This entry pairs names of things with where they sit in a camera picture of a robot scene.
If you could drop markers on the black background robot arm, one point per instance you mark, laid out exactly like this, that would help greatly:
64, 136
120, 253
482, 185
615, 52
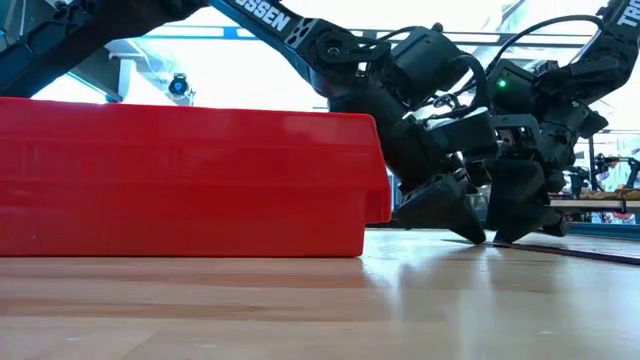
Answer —
607, 162

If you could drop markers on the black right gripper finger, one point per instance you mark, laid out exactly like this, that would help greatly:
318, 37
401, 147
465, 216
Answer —
515, 190
552, 222

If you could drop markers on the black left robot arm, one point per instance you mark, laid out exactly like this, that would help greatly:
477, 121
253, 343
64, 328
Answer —
320, 47

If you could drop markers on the black background station frame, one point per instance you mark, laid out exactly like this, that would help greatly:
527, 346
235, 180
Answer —
592, 165

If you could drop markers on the wooden background table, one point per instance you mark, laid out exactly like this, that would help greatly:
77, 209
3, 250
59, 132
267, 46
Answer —
590, 204

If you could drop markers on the black ceiling spotlight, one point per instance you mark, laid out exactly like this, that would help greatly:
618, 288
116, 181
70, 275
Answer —
178, 85

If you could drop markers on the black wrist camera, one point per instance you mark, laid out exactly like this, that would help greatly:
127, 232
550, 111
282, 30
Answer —
510, 87
460, 130

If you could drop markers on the red plastic bin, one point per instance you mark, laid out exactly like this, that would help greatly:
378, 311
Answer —
175, 180

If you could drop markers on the tan object on table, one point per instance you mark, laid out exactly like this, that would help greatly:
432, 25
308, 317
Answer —
625, 194

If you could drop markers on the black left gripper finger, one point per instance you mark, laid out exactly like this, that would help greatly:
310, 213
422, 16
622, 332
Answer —
477, 172
440, 205

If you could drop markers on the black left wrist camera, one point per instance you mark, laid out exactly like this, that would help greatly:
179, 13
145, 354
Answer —
460, 130

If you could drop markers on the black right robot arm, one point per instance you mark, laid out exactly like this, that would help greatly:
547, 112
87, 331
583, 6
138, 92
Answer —
615, 45

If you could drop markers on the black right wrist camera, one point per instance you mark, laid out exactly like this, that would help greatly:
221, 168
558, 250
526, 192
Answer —
510, 87

